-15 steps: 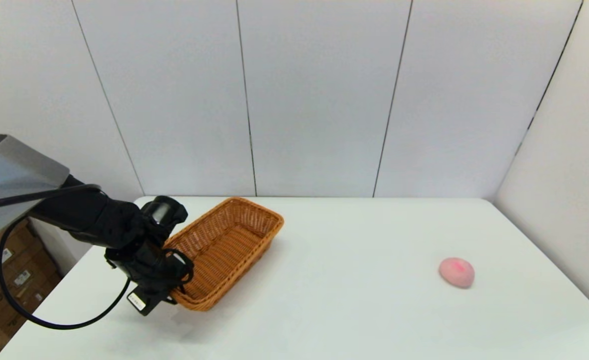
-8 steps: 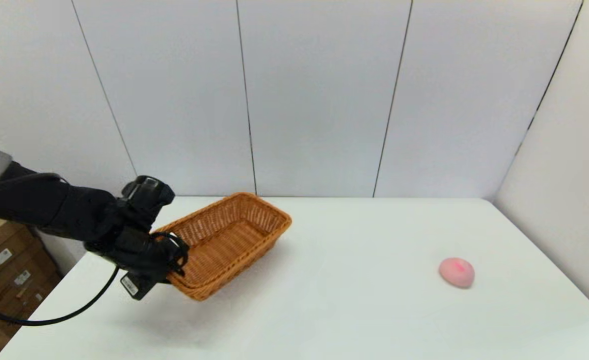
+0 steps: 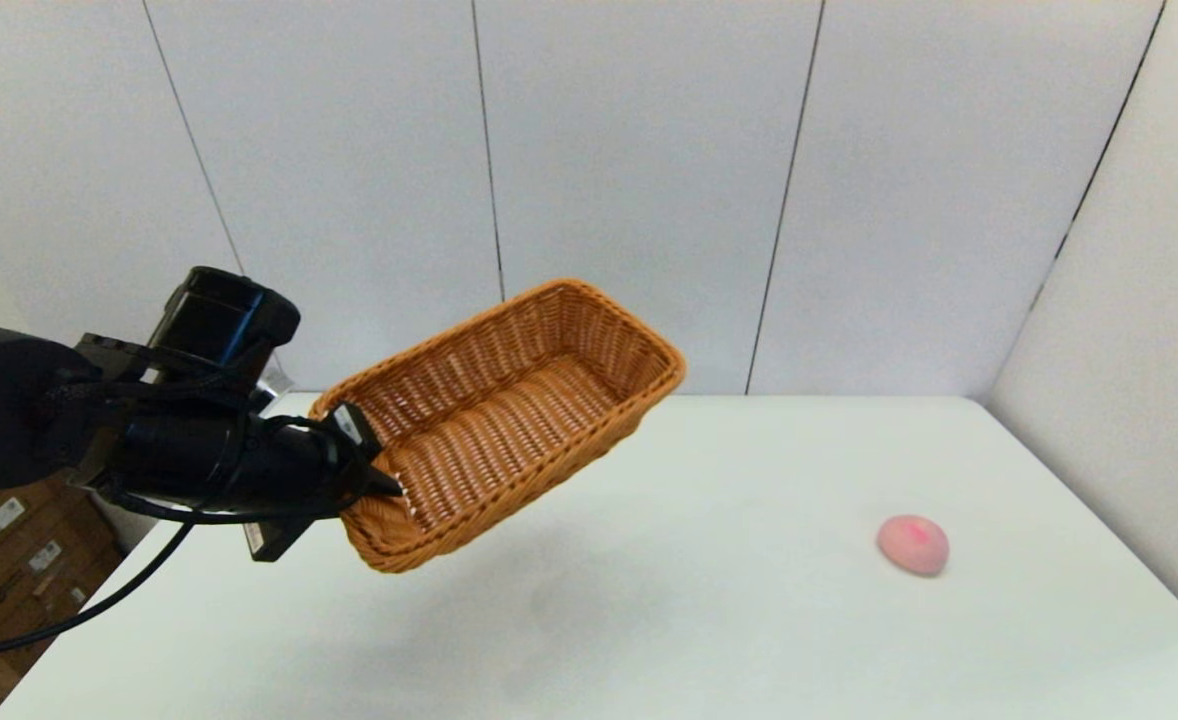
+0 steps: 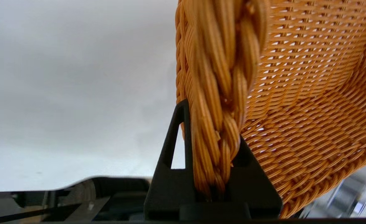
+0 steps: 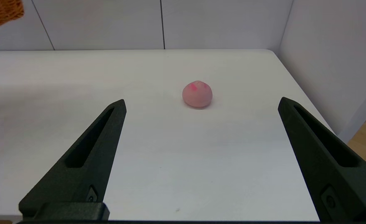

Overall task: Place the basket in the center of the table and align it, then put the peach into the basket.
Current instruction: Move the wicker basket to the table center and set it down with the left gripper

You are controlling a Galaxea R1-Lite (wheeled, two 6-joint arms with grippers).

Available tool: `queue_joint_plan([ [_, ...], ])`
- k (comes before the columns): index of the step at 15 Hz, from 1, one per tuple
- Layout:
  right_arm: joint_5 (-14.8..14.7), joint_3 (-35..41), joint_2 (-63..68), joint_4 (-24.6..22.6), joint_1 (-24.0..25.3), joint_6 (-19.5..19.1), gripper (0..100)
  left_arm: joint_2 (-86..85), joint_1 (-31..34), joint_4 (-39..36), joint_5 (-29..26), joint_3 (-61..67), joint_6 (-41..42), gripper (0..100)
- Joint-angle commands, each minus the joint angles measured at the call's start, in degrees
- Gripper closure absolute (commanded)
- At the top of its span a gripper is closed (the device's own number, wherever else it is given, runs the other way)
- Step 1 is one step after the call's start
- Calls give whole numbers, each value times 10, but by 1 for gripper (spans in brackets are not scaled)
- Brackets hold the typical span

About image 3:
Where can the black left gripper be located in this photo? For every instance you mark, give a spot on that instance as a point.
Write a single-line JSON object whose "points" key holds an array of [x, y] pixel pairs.
{"points": [[229, 460]]}

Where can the brown woven wicker basket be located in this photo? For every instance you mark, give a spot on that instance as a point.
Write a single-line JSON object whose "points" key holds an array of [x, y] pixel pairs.
{"points": [[509, 410]]}

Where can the pink peach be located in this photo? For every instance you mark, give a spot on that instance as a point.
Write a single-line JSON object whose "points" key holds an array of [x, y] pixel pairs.
{"points": [[913, 546]]}

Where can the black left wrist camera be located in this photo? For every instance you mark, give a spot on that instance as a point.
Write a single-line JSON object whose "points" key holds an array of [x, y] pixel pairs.
{"points": [[219, 315]]}

